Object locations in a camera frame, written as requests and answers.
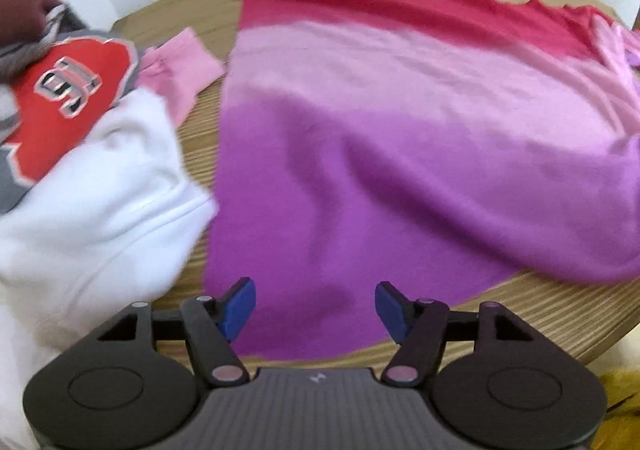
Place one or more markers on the grey shirt with red print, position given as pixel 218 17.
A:
pixel 60 119

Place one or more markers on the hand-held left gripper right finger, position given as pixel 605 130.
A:
pixel 392 310

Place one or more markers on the white garment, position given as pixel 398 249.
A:
pixel 100 210

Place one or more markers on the pink garment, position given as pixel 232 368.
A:
pixel 175 64

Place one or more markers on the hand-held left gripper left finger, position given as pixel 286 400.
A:
pixel 239 307

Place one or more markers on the person's yellow sweater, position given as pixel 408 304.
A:
pixel 622 410

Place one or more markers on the red pink purple gradient shirt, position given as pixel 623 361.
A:
pixel 400 154

